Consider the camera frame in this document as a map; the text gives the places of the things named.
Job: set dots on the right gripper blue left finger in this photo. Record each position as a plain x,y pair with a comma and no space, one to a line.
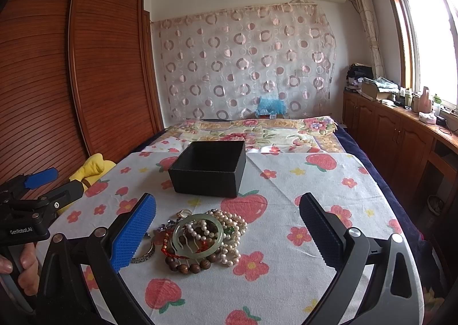
66,298

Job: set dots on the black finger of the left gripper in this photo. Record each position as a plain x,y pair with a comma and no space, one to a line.
61,194

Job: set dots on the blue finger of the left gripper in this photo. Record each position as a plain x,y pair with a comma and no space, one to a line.
18,186

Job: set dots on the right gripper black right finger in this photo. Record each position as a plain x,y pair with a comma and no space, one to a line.
392,295

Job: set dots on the silver engraved bangle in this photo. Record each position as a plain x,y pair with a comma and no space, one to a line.
146,256

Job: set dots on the green jade bangle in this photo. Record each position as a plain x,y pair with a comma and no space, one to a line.
197,236

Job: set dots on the purple flower hair comb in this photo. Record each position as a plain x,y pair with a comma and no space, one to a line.
165,231

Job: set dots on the black square jewelry box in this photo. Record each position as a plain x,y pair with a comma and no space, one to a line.
209,168

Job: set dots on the person's left hand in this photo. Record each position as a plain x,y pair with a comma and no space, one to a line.
29,278

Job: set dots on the yellow plush toy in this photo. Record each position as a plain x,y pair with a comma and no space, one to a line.
90,173

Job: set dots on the wooden louvered wardrobe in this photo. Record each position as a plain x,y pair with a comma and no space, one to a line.
77,78

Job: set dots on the wooden side cabinet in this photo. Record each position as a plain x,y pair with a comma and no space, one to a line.
418,161

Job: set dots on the strawberry flower print cloth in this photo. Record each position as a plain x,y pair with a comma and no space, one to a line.
274,273

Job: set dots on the green jade pendant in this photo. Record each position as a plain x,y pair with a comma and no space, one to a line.
231,230

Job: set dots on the pink bottle on sill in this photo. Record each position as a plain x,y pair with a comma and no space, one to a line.
425,104

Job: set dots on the pink circle pattern curtain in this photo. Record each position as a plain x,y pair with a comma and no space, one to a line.
221,64

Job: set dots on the floral bed quilt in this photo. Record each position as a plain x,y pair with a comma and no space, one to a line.
267,136

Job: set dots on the stack of books and papers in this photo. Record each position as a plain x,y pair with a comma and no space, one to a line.
360,79

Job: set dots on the blue plastic bag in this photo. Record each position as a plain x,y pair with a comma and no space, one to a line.
270,107

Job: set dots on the side window curtain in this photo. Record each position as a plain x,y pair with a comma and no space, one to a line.
369,23

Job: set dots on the window with wooden frame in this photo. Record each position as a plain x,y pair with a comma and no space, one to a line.
428,44

